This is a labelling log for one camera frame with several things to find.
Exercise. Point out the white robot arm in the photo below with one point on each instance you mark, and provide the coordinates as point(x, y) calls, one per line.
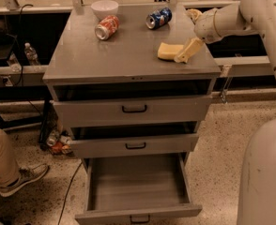
point(257, 189)

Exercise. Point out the white bowl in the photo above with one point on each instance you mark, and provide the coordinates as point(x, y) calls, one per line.
point(104, 8)

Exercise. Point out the clear water bottle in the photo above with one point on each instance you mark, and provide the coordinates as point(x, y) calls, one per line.
point(31, 54)

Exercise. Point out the grey drawer cabinet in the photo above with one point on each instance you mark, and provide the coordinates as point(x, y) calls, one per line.
point(126, 66)

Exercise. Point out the grey middle drawer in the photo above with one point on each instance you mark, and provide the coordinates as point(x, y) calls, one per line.
point(134, 146)

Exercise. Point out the crushed cans pile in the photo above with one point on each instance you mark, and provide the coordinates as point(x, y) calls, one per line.
point(59, 142)

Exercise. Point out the grey metal rail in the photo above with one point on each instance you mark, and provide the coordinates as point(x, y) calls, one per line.
point(244, 66)

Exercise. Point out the grey drawer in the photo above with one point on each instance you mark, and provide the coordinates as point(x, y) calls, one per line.
point(136, 190)
point(134, 146)
point(134, 111)

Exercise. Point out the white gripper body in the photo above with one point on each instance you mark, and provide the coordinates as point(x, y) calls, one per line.
point(205, 26)

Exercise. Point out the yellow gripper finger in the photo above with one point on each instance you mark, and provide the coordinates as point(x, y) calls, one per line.
point(193, 14)
point(190, 48)

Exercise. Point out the grey top drawer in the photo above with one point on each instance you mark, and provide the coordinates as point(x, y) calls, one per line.
point(134, 111)

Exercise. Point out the beige trouser leg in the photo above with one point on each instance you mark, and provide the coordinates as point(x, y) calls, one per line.
point(9, 169)

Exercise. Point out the blue soda can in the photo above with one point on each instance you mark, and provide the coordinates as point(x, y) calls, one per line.
point(158, 18)

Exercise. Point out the yellow sponge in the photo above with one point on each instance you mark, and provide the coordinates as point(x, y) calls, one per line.
point(168, 51)

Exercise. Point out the orange soda can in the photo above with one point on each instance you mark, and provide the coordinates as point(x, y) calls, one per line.
point(107, 27)

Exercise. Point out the grey sneaker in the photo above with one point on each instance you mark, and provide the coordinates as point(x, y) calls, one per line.
point(27, 176)

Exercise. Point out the black table frame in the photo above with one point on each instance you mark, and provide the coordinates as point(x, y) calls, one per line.
point(24, 98)

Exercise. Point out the grey bottom drawer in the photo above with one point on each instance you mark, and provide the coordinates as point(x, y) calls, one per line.
point(136, 190)

